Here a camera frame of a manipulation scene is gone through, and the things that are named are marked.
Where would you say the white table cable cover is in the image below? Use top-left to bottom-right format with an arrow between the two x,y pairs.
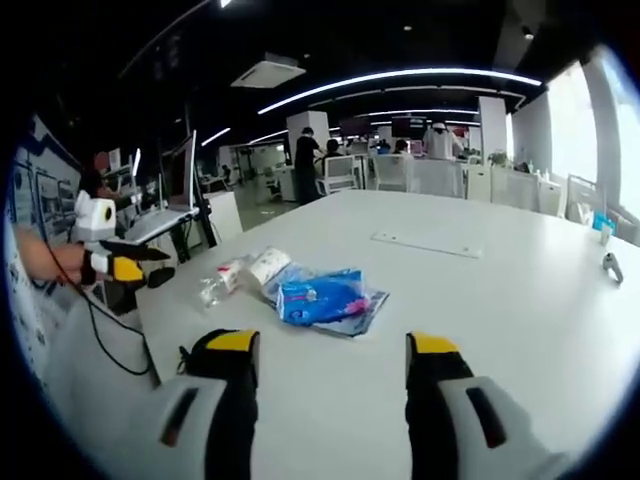
369,227 -> 486,260

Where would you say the white table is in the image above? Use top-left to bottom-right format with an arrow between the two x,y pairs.
49,188 -> 640,480

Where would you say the printed plastic bag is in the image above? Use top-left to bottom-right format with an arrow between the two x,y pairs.
263,267 -> 391,340

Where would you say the grey handheld controller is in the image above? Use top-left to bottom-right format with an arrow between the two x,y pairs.
601,252 -> 626,285

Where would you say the white office chair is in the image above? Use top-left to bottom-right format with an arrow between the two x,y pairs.
315,153 -> 364,195

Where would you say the blue white box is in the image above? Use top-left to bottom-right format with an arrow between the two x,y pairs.
590,212 -> 617,245

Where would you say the curved ceiling light strip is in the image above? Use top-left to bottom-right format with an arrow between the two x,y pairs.
257,68 -> 544,116

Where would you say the ceiling air vent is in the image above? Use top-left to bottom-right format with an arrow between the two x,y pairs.
229,50 -> 307,90

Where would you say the potted plant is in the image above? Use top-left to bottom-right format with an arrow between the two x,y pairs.
487,148 -> 515,170

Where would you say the white tissue roll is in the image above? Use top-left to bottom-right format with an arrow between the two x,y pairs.
248,246 -> 293,289

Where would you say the blue plastic packet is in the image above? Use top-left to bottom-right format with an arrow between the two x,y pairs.
276,268 -> 372,327

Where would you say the white pillar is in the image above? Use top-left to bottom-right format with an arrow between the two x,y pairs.
285,110 -> 330,169

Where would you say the black cable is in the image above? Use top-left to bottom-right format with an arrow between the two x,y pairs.
47,244 -> 151,377

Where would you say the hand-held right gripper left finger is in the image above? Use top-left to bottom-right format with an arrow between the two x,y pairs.
97,328 -> 262,480

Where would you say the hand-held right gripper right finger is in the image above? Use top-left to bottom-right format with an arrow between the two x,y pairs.
404,331 -> 571,480

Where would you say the clear plastic bag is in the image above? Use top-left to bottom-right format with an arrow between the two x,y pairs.
198,253 -> 262,309

